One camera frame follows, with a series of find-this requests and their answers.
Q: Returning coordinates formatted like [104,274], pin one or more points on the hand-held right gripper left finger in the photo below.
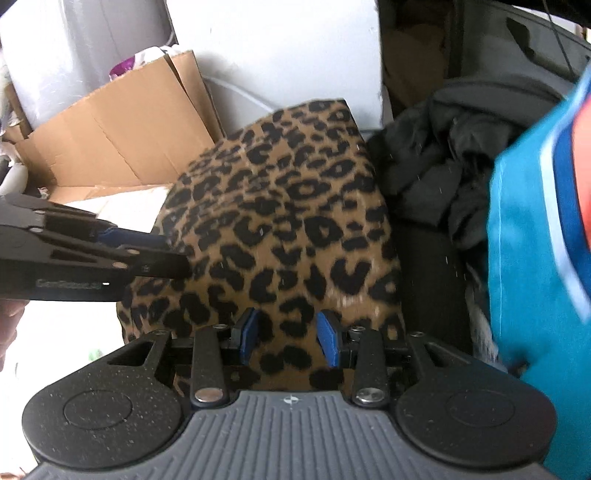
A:
[249,334]

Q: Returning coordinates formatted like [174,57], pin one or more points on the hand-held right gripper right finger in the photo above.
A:
[328,339]

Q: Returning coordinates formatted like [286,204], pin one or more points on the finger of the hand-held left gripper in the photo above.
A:
[157,265]
[129,239]

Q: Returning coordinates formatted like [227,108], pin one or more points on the leopard print garment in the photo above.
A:
[277,207]

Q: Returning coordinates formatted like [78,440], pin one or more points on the person's left hand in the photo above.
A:
[9,327]

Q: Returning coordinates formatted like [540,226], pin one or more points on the brown cardboard sheet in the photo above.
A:
[115,129]

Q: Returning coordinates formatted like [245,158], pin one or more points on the purple white plastic bag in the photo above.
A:
[122,67]

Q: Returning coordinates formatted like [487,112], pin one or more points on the clear plastic wrap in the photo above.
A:
[69,55]

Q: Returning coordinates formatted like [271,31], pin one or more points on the teal blue cloth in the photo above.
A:
[521,277]

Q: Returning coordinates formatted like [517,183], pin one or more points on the dark grey crumpled garment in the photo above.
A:
[438,152]

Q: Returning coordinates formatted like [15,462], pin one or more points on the dark grey suitcase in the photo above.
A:
[508,46]

